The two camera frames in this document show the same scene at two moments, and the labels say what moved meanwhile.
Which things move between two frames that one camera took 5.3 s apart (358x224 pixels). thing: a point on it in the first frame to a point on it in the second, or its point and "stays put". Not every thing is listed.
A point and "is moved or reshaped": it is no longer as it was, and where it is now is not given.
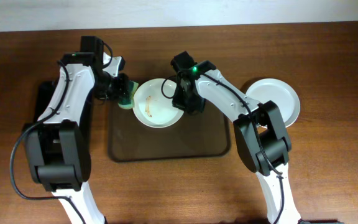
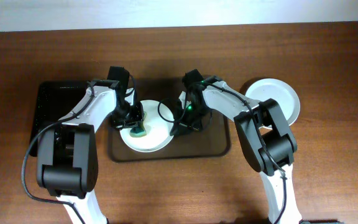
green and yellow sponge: (129, 103) is moved or reshaped
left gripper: (122, 90) to (130, 119)
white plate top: (153, 103) to (158, 129)
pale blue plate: (265, 90) stays put
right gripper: (188, 101) to (184, 125)
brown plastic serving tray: (196, 135) stays put
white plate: (280, 93) stays put
